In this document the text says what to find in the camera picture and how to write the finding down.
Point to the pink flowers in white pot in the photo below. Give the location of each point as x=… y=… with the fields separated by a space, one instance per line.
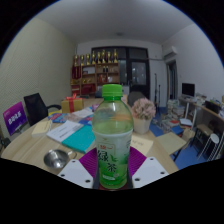
x=143 y=110

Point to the purple sign board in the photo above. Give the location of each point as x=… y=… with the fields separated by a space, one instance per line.
x=15 y=117

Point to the green tea drink bottle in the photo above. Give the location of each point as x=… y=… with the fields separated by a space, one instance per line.
x=112 y=133

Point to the brown wooden stool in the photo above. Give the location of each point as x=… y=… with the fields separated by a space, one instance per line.
x=203 y=129

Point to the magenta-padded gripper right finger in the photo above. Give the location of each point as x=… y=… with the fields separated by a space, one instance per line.
x=150 y=170

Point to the teal book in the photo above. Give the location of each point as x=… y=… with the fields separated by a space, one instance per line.
x=80 y=140

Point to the black framed glass door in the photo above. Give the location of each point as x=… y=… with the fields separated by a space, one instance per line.
x=138 y=71

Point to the cluttered wooden side desk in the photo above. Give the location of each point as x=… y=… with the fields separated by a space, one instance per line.
x=210 y=108

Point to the light wooden side table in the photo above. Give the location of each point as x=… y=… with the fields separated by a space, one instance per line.
x=170 y=141

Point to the blue red patterned book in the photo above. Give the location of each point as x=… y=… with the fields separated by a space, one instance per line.
x=59 y=117

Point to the grey office chair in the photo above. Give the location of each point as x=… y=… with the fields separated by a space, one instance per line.
x=136 y=96

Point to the small steel cup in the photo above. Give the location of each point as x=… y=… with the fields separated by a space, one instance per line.
x=56 y=159

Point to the white wall air conditioner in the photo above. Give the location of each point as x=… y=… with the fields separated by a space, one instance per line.
x=170 y=51

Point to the beige notebook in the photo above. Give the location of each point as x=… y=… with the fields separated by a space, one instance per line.
x=40 y=128

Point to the yellow gift box red ribbon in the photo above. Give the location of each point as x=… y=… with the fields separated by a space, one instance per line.
x=76 y=105

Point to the pink patterned packet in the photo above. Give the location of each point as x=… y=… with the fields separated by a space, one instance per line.
x=95 y=107

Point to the black computer monitor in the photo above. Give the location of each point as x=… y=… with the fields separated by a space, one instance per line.
x=188 y=90

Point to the white round stool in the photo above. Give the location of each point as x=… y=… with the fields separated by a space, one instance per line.
x=211 y=138

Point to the stack of books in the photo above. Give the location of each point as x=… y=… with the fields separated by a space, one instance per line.
x=174 y=108

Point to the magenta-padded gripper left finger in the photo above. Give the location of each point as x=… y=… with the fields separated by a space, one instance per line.
x=75 y=172

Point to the white printed booklet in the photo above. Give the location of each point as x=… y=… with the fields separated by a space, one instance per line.
x=63 y=130

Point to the wooden shelf unit with trophies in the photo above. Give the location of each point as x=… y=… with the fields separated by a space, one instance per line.
x=93 y=75

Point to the black office chair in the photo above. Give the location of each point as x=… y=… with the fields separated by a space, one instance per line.
x=35 y=108

